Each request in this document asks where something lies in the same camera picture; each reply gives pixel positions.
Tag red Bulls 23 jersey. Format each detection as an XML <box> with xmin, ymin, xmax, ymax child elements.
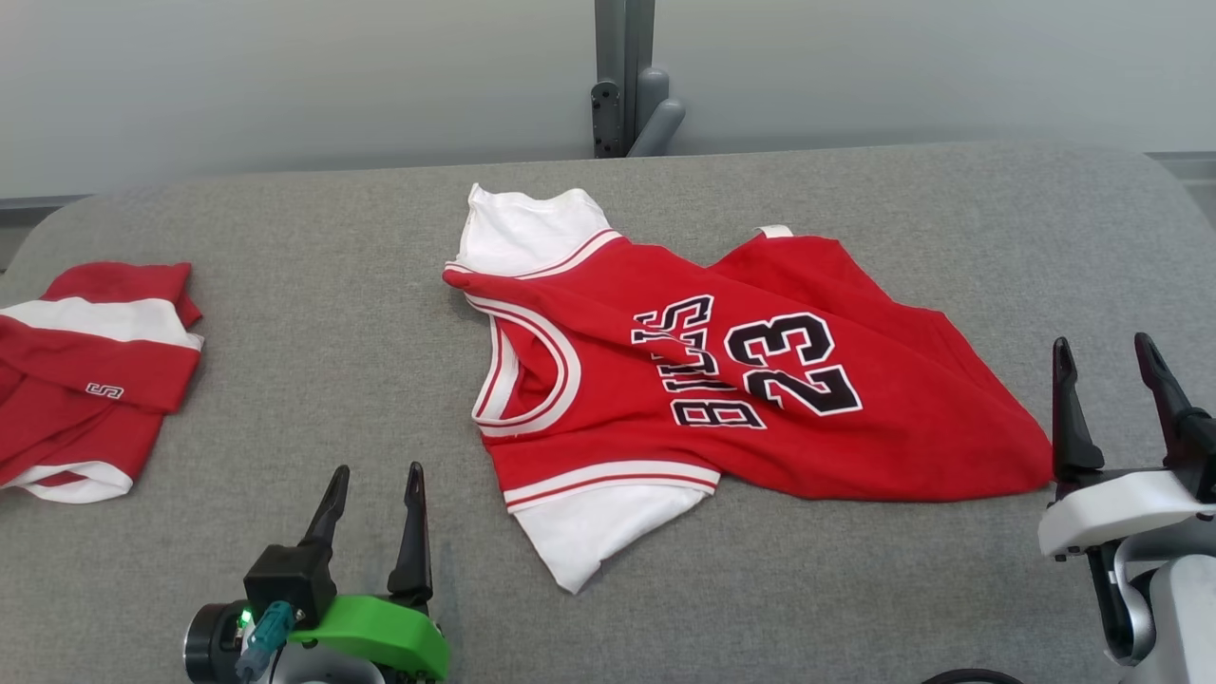
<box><xmin>442</xmin><ymin>182</ymin><xmax>1055</xmax><ymax>596</ymax></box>

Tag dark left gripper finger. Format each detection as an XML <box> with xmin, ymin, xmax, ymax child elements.
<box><xmin>386</xmin><ymin>462</ymin><xmax>435</xmax><ymax>611</ymax></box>
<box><xmin>298</xmin><ymin>465</ymin><xmax>352</xmax><ymax>554</ymax></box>

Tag red white shorts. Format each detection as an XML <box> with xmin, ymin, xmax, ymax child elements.
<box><xmin>0</xmin><ymin>260</ymin><xmax>206</xmax><ymax>505</ymax></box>

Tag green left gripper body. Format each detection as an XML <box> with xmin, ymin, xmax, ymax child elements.
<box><xmin>288</xmin><ymin>593</ymin><xmax>453</xmax><ymax>683</ymax></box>

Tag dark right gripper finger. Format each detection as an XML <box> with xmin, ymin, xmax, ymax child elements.
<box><xmin>1133</xmin><ymin>332</ymin><xmax>1216</xmax><ymax>506</ymax></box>
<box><xmin>1050</xmin><ymin>336</ymin><xmax>1107</xmax><ymax>487</ymax></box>

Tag grey metal post with bracket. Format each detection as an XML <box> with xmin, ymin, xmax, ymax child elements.
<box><xmin>590</xmin><ymin>0</ymin><xmax>688</xmax><ymax>160</ymax></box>

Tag black cable loop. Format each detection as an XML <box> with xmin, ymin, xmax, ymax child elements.
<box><xmin>919</xmin><ymin>668</ymin><xmax>1026</xmax><ymax>684</ymax></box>

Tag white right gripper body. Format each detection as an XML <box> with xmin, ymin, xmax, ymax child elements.
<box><xmin>1036</xmin><ymin>466</ymin><xmax>1216</xmax><ymax>560</ymax></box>

